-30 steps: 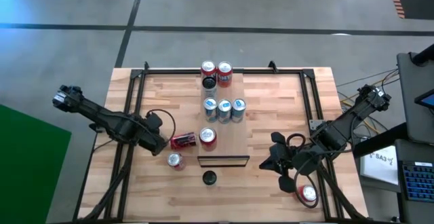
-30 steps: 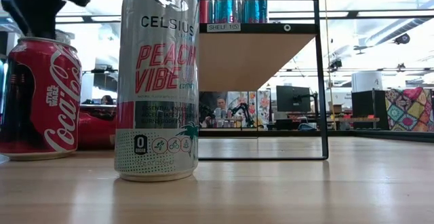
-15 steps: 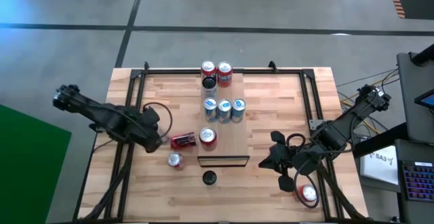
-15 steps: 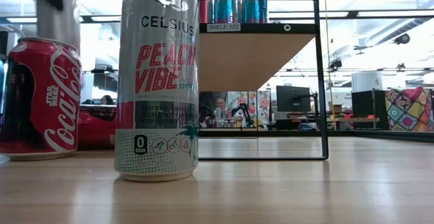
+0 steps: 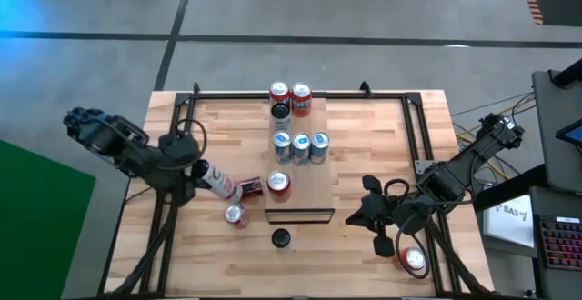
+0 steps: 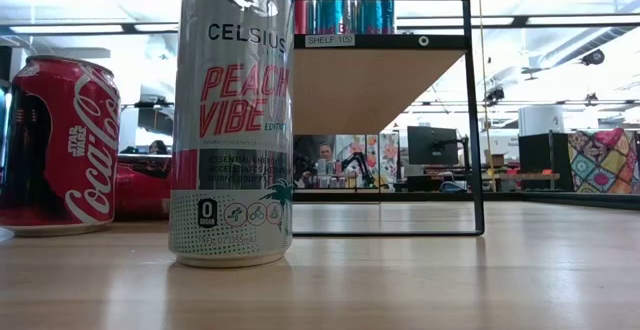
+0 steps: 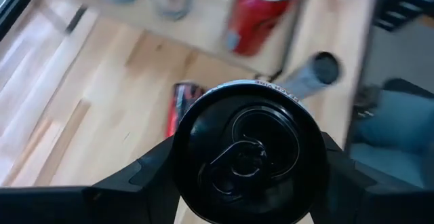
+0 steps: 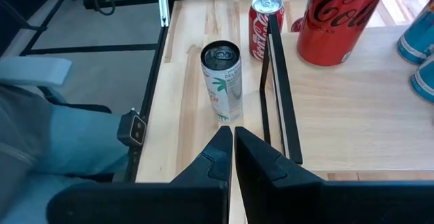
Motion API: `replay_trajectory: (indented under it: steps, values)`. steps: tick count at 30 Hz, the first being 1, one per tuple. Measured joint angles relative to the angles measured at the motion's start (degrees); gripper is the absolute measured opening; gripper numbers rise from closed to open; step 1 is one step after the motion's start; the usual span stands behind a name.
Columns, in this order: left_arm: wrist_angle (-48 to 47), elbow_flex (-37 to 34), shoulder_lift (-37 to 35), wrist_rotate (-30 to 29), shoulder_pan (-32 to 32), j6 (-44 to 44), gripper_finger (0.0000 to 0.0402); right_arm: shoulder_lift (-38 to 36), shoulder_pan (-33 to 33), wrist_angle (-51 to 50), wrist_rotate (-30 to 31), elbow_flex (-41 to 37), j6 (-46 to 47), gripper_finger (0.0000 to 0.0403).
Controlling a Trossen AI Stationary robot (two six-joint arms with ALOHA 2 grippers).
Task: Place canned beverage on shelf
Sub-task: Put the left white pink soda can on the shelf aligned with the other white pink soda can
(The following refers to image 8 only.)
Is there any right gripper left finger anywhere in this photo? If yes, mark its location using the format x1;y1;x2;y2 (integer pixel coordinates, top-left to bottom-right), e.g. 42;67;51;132
47;125;233;224

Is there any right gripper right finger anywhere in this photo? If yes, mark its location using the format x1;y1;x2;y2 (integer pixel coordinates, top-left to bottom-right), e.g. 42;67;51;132
233;126;434;224

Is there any Coca-Cola Star Wars can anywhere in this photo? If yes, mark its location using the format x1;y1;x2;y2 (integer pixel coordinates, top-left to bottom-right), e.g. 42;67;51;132
248;0;285;61

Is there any blue silver energy can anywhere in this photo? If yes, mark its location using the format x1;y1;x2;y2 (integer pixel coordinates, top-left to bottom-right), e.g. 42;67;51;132
409;54;434;105
396;0;434;65

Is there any red soda can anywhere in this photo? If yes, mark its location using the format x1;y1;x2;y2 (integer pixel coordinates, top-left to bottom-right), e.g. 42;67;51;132
296;0;393;67

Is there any Celsius Peach Vibe can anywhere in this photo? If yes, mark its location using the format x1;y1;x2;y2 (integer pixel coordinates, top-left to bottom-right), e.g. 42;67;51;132
199;39;243;122

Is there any person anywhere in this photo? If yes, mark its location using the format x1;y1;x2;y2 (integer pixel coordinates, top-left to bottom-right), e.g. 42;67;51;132
0;84;130;224

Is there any office chair with grey armrest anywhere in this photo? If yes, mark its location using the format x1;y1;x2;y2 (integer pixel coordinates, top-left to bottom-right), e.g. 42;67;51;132
0;56;116;184

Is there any black stereo camera box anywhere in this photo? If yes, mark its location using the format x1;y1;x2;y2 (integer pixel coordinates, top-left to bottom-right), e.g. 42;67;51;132
117;107;147;147

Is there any wooden shelf with black frame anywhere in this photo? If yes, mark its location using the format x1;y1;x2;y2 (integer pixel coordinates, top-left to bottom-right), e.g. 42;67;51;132
259;13;434;181

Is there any silver frame bracket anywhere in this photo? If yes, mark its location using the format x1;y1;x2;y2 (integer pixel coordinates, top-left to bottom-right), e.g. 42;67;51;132
156;0;171;28

